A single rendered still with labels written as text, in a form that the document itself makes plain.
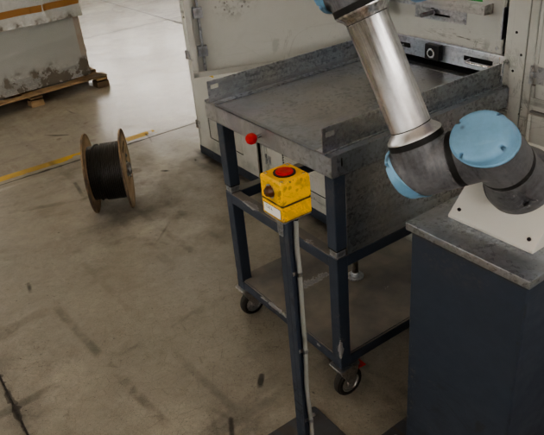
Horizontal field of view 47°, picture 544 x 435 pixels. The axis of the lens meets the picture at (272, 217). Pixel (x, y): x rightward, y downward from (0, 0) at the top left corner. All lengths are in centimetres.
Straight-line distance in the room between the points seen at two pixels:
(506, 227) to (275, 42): 123
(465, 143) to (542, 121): 71
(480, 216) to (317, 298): 88
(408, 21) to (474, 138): 108
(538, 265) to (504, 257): 6
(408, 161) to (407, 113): 10
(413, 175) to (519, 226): 25
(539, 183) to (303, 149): 59
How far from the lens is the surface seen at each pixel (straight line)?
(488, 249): 139
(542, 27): 189
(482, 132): 126
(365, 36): 128
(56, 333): 256
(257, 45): 233
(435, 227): 145
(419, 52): 226
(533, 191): 138
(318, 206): 290
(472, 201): 148
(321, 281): 226
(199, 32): 227
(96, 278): 281
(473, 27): 211
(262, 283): 227
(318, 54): 222
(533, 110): 198
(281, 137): 170
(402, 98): 129
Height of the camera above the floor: 149
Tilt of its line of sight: 30 degrees down
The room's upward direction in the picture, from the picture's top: 6 degrees counter-clockwise
